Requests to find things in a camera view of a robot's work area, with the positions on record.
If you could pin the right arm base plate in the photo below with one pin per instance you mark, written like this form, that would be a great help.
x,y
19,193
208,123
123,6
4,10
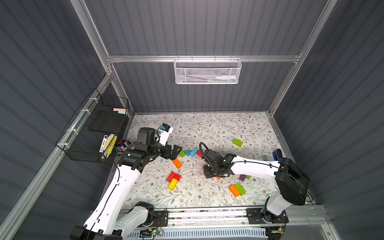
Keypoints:
x,y
262,216

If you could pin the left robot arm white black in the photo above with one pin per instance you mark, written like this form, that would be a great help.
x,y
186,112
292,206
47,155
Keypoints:
x,y
104,223

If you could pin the blue stapler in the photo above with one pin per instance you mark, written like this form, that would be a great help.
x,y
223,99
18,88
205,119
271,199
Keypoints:
x,y
278,155

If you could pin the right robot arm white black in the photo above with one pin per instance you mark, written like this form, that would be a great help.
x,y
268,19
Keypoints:
x,y
291,180

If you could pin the white marker in basket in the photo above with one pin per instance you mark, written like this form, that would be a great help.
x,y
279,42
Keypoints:
x,y
226,79

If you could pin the light blue block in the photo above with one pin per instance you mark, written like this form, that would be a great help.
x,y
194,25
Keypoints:
x,y
193,152

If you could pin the pink pen cup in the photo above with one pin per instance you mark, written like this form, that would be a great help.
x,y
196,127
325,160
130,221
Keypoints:
x,y
122,146

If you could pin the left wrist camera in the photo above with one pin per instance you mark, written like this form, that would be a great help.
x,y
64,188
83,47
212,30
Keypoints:
x,y
164,131

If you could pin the purple small block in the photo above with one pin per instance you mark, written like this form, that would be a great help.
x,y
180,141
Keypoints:
x,y
242,177

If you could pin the red small block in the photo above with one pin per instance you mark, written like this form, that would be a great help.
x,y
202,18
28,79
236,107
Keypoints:
x,y
177,177

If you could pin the yellow highlighter pack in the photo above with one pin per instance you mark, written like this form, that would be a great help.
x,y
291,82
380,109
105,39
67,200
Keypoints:
x,y
109,145

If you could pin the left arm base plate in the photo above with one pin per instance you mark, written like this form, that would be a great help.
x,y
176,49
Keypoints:
x,y
159,219

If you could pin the yellow block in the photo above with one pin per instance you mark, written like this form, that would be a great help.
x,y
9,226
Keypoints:
x,y
173,184

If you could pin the black notebook in basket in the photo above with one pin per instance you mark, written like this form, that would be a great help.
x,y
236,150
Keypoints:
x,y
106,122

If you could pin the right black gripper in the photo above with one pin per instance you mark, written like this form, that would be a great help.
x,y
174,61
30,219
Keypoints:
x,y
212,167

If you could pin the green block bottom pair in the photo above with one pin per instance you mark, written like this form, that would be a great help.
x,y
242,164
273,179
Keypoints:
x,y
241,190

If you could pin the orange block bottom pair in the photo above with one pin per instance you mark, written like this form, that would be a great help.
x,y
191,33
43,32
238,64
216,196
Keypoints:
x,y
234,191

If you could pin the small circuit board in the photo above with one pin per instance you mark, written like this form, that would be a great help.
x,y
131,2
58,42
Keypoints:
x,y
150,233

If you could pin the red long block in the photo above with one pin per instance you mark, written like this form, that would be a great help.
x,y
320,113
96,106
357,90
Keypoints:
x,y
171,177

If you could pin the white wire mesh basket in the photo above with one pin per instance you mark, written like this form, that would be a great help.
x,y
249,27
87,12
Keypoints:
x,y
202,71

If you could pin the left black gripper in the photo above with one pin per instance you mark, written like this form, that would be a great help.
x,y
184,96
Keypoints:
x,y
170,151

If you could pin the black wire mesh basket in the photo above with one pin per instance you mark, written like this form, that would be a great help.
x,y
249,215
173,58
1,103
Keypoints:
x,y
81,144

